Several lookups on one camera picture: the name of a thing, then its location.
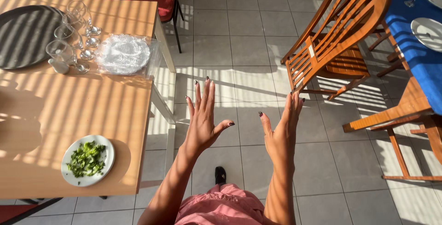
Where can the person's left hand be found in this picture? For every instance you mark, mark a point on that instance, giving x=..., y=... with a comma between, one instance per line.
x=201, y=124

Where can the person's right hand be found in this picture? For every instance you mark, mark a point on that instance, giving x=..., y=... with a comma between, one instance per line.
x=281, y=138

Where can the black slipper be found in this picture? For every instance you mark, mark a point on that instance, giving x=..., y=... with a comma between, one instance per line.
x=220, y=175

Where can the pink garment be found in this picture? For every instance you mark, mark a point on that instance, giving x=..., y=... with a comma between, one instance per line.
x=221, y=206

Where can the stack of patterned glass plates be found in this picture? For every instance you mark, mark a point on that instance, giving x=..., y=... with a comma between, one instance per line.
x=123, y=54

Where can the white plate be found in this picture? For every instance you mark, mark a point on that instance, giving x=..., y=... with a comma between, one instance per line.
x=88, y=160

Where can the chopped green herbs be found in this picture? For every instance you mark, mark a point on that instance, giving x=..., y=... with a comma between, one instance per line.
x=86, y=159

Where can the brown wooden slatted chair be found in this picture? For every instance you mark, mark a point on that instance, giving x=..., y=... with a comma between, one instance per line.
x=340, y=31

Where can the light wooden table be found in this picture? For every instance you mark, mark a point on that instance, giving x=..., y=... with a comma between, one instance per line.
x=69, y=114

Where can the clear stemmed wine glass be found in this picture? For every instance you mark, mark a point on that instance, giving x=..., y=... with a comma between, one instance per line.
x=81, y=14
x=64, y=55
x=76, y=26
x=70, y=40

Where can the blue tablecloth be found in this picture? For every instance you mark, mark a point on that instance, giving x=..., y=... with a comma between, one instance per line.
x=419, y=55

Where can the round dark tray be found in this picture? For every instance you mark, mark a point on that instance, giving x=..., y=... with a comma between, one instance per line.
x=26, y=36

